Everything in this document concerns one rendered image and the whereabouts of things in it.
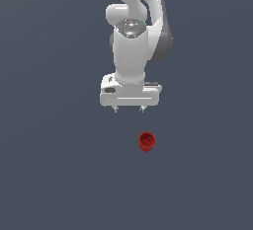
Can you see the red cup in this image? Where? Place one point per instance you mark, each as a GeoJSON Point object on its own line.
{"type": "Point", "coordinates": [147, 141]}

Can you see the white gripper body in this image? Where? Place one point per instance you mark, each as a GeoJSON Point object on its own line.
{"type": "Point", "coordinates": [128, 95]}

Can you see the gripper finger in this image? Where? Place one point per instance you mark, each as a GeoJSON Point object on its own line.
{"type": "Point", "coordinates": [142, 108]}
{"type": "Point", "coordinates": [115, 109]}

